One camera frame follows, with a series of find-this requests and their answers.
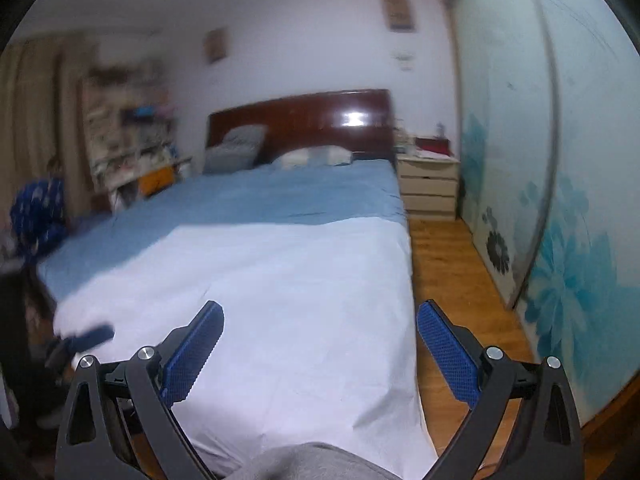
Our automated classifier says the person's grey clothing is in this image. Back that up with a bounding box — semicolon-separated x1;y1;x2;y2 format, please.
220;441;403;480

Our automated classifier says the white pillow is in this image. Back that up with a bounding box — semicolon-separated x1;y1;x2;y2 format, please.
272;145;354;169

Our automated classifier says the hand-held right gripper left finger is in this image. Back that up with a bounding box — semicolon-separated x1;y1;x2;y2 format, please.
54;301;225;480

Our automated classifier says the white bed cover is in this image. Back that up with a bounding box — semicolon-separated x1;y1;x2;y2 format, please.
52;215;440;480

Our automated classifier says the dark red wooden headboard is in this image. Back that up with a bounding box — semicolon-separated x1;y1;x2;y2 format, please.
207;89;397;165

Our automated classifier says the orange box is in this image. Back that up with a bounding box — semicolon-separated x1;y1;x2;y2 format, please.
139;165;177;197

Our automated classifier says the floral sliding door wardrobe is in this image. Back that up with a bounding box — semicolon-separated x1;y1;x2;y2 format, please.
451;0;640;423

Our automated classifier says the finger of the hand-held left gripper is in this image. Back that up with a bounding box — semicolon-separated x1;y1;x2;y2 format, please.
69;324;116;352

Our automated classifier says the red box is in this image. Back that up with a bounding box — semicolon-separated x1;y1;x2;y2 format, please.
415;136;451;157

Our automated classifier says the blue patterned cloth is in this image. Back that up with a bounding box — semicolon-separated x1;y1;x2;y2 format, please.
9;156;69;263

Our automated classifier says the grey pillow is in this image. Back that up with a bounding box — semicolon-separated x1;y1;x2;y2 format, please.
203;125;269;174

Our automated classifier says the beige curtain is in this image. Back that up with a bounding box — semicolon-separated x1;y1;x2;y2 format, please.
0;35;97;221

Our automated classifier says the small framed wall picture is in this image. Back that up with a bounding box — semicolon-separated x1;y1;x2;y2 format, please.
382;0;414;32

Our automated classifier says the cluttered white shelf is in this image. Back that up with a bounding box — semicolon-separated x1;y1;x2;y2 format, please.
82;59;194;211

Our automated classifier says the cream nightstand with drawers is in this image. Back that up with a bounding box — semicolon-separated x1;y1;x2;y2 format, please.
396;152;462;222

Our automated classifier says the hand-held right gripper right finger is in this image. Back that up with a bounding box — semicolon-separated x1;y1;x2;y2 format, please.
416;300;586;480

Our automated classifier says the bed with blue sheet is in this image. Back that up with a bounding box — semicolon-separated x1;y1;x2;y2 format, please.
37;157;441;480

